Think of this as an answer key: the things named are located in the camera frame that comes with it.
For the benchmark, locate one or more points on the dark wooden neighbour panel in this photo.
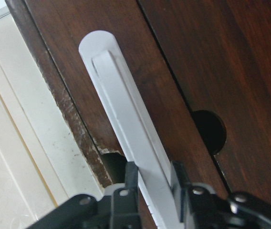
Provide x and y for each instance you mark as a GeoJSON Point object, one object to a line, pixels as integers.
{"type": "Point", "coordinates": [220, 53]}

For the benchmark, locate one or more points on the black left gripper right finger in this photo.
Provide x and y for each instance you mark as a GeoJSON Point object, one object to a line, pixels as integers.
{"type": "Point", "coordinates": [199, 207]}

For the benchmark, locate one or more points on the white drawer handle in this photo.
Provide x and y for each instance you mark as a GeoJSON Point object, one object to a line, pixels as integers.
{"type": "Point", "coordinates": [131, 123]}

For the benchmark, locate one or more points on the cream cabinet door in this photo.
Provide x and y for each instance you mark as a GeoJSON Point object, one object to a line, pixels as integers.
{"type": "Point", "coordinates": [41, 165]}

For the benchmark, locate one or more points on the dark wooden drawer front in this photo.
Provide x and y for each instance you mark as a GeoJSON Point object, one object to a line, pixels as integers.
{"type": "Point", "coordinates": [53, 30]}

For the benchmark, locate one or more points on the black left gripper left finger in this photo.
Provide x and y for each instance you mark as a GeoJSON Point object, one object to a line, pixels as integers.
{"type": "Point", "coordinates": [117, 210]}

